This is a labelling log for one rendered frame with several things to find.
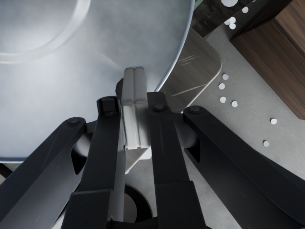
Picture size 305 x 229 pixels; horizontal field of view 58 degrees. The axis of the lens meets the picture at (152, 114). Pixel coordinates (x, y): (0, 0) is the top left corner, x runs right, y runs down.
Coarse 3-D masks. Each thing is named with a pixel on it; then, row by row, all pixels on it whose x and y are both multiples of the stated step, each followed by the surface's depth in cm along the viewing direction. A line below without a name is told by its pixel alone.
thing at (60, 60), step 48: (0, 0) 21; (48, 0) 21; (96, 0) 21; (144, 0) 22; (192, 0) 21; (0, 48) 21; (48, 48) 21; (96, 48) 22; (144, 48) 22; (0, 96) 22; (48, 96) 22; (96, 96) 22; (0, 144) 22
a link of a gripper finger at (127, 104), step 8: (128, 72) 20; (128, 80) 18; (128, 88) 17; (128, 96) 16; (120, 104) 15; (128, 104) 15; (128, 112) 15; (128, 120) 15; (128, 128) 16; (136, 128) 16; (128, 136) 16; (136, 136) 16; (128, 144) 16; (136, 144) 16
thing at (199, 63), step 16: (192, 32) 22; (192, 48) 22; (208, 48) 22; (176, 64) 22; (192, 64) 22; (208, 64) 22; (176, 80) 22; (192, 80) 23; (208, 80) 23; (176, 96) 23; (192, 96) 23; (176, 112) 23; (128, 160) 23
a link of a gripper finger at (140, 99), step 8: (136, 72) 20; (144, 72) 20; (136, 80) 18; (144, 80) 18; (136, 88) 17; (144, 88) 17; (136, 96) 16; (144, 96) 16; (136, 104) 15; (144, 104) 15; (136, 112) 15; (144, 112) 15; (136, 120) 15; (144, 120) 15; (144, 128) 16; (144, 136) 16; (144, 144) 16
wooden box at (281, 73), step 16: (272, 0) 91; (288, 0) 68; (304, 0) 64; (256, 16) 91; (272, 16) 68; (288, 16) 64; (304, 16) 64; (240, 32) 91; (256, 32) 77; (272, 32) 70; (288, 32) 65; (304, 32) 65; (240, 48) 96; (256, 48) 85; (272, 48) 76; (288, 48) 70; (304, 48) 65; (256, 64) 95; (272, 64) 84; (288, 64) 76; (304, 64) 69; (272, 80) 95; (288, 80) 84; (304, 80) 76; (288, 96) 94; (304, 96) 84; (304, 112) 94
